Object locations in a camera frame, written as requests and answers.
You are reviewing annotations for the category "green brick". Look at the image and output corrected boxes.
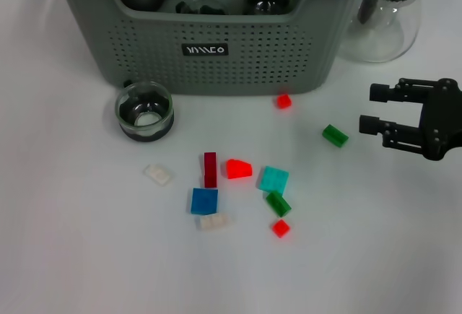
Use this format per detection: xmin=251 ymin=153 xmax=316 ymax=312
xmin=266 ymin=190 xmax=292 ymax=218
xmin=322 ymin=123 xmax=350 ymax=148

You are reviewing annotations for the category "small white brick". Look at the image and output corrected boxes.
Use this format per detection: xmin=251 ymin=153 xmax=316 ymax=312
xmin=144 ymin=164 xmax=173 ymax=186

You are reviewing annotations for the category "grey-green perforated storage bin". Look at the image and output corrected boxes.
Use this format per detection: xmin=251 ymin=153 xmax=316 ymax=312
xmin=46 ymin=0 xmax=378 ymax=97

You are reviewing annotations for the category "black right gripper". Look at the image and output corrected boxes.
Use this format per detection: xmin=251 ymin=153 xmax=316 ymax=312
xmin=358 ymin=77 xmax=462 ymax=162

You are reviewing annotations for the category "blue square plate brick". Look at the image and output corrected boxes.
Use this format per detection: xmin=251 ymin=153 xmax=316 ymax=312
xmin=190 ymin=188 xmax=219 ymax=216

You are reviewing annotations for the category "teal square plate brick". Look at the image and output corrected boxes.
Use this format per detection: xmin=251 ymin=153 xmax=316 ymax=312
xmin=257 ymin=165 xmax=290 ymax=196

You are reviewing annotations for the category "red sloped brick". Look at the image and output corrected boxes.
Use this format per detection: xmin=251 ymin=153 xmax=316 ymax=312
xmin=226 ymin=158 xmax=254 ymax=180

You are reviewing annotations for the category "long dark red brick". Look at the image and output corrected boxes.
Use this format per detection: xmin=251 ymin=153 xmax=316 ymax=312
xmin=203 ymin=152 xmax=219 ymax=188

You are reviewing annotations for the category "white long brick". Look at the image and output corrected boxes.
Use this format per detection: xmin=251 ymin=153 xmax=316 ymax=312
xmin=197 ymin=213 xmax=232 ymax=232

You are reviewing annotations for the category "glass carafe black lid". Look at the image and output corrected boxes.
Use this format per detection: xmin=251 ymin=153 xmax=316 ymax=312
xmin=337 ymin=0 xmax=429 ymax=64

